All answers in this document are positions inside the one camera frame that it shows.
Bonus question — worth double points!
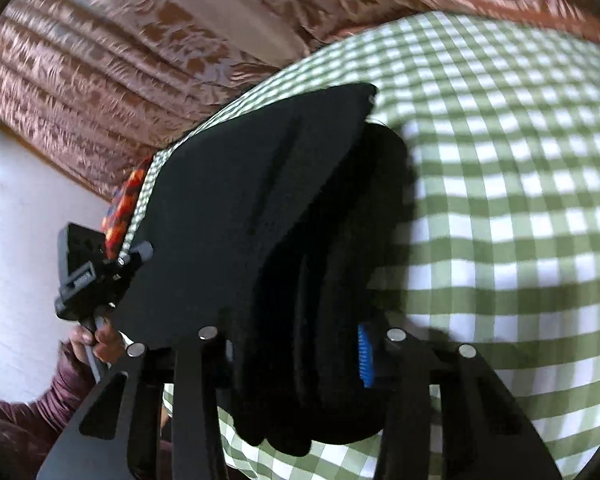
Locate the maroon left sleeve forearm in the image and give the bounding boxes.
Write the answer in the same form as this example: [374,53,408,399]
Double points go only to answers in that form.
[0,342,95,479]

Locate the person's left hand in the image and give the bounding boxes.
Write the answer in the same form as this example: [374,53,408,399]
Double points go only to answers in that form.
[69,318,125,365]

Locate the colorful patterned pillow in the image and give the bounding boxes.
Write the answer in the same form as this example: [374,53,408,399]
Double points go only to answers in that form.
[102,156,152,259]

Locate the black pants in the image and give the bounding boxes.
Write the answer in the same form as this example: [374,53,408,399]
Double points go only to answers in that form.
[114,84,406,455]

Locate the brown floral curtain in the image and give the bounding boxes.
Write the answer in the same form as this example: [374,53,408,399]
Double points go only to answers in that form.
[0,0,600,197]

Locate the green white checkered bedsheet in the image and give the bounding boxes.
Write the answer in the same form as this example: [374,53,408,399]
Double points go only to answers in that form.
[116,8,600,480]

